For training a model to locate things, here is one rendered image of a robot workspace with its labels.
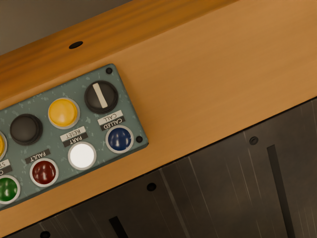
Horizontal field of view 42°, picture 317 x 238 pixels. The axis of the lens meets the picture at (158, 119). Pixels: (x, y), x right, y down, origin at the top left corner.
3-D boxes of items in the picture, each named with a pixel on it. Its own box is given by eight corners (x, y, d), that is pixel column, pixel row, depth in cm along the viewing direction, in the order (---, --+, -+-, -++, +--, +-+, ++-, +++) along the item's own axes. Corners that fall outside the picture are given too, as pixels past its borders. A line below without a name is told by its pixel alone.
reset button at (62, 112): (45, 106, 36) (42, 104, 35) (71, 95, 36) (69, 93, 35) (56, 131, 36) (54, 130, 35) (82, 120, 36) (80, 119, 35)
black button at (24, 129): (8, 122, 36) (3, 121, 35) (34, 111, 36) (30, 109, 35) (19, 148, 36) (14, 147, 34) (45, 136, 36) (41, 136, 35)
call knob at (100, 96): (81, 89, 36) (79, 87, 35) (109, 78, 36) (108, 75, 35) (93, 116, 36) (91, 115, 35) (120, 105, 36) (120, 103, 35)
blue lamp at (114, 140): (102, 131, 36) (104, 140, 35) (126, 122, 36) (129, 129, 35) (110, 148, 37) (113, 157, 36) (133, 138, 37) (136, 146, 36)
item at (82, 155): (65, 148, 36) (66, 157, 35) (88, 138, 36) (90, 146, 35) (74, 164, 37) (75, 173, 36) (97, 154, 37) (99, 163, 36)
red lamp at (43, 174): (27, 165, 36) (27, 174, 34) (51, 154, 36) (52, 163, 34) (37, 181, 36) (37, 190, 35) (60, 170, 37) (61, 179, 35)
